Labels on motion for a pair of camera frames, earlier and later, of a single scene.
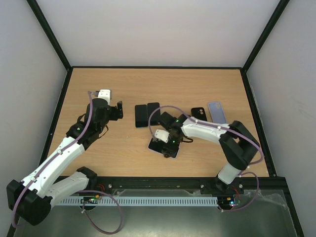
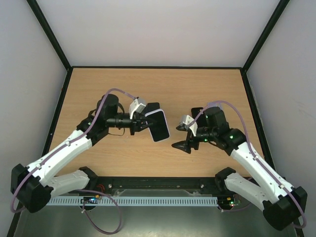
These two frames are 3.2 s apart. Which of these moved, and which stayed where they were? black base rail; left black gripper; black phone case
Moved: left black gripper
Stayed: black base rail; black phone case
